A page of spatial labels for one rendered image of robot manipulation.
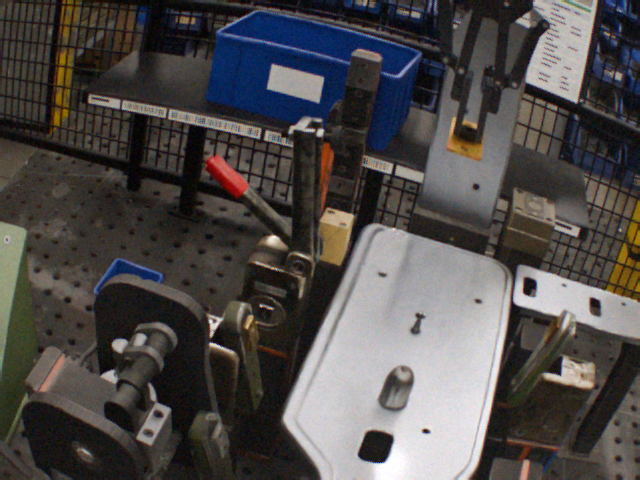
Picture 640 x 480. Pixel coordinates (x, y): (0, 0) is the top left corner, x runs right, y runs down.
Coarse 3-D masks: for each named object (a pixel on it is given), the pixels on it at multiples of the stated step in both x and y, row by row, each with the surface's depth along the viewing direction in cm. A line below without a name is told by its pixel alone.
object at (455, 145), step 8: (464, 120) 85; (464, 128) 81; (472, 128) 82; (456, 136) 81; (464, 136) 81; (472, 136) 81; (448, 144) 79; (456, 144) 80; (464, 144) 80; (472, 144) 80; (480, 144) 81; (456, 152) 78; (464, 152) 78; (472, 152) 79; (480, 152) 79; (480, 160) 78
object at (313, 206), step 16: (304, 128) 84; (320, 128) 86; (336, 128) 84; (304, 144) 84; (320, 144) 85; (336, 144) 84; (304, 160) 85; (320, 160) 88; (304, 176) 86; (320, 176) 89; (304, 192) 87; (320, 192) 91; (304, 208) 88; (320, 208) 92; (304, 224) 89; (304, 240) 90
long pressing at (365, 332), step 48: (384, 240) 109; (432, 240) 112; (336, 288) 99; (384, 288) 101; (432, 288) 102; (480, 288) 104; (336, 336) 92; (384, 336) 93; (432, 336) 95; (480, 336) 96; (336, 384) 86; (432, 384) 88; (480, 384) 88; (288, 432) 78; (336, 432) 79; (384, 432) 81; (432, 432) 81; (480, 432) 82
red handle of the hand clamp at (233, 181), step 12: (216, 156) 90; (204, 168) 91; (216, 168) 90; (228, 168) 90; (216, 180) 90; (228, 180) 90; (240, 180) 90; (228, 192) 91; (240, 192) 90; (252, 192) 91; (252, 204) 91; (264, 204) 92; (264, 216) 91; (276, 216) 92; (276, 228) 92; (288, 228) 92; (288, 240) 92
